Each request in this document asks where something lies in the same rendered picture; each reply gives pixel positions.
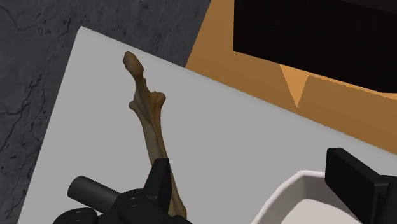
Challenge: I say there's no dark grey cylinder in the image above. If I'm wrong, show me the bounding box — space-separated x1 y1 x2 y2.
67 175 121 214

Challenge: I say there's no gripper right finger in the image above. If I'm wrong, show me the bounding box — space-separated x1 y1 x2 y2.
324 147 397 224

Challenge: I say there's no white bowl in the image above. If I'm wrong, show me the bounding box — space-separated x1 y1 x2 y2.
250 169 365 224

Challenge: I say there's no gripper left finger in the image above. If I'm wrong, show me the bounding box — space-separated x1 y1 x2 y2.
52 157 193 224

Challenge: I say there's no brown bone-shaped object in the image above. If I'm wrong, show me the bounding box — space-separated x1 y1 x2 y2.
122 50 188 220

